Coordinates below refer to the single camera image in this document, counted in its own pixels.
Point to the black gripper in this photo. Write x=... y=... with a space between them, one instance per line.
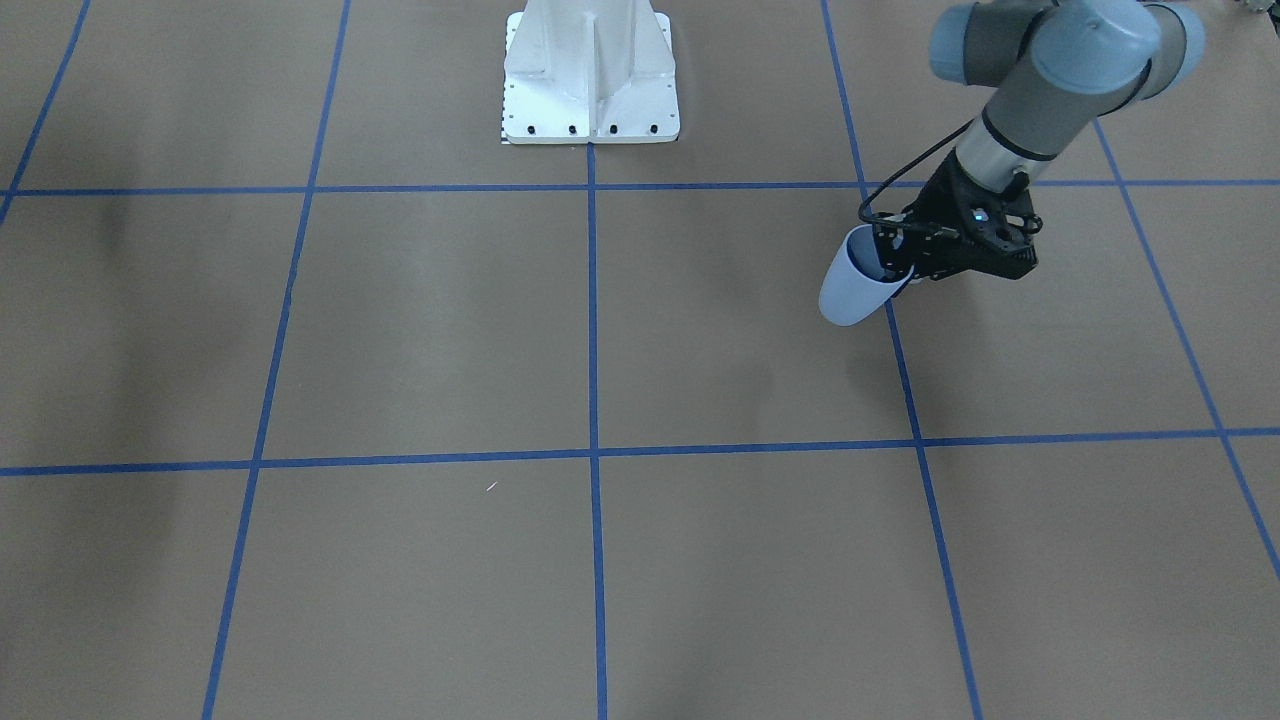
x=938 y=199

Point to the blue plastic cup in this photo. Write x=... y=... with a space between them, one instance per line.
x=858 y=280

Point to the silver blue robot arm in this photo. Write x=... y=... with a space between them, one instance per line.
x=1053 y=67

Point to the brown paper table cover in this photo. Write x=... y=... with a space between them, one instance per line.
x=320 y=402

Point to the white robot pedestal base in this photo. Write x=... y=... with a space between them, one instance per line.
x=579 y=72

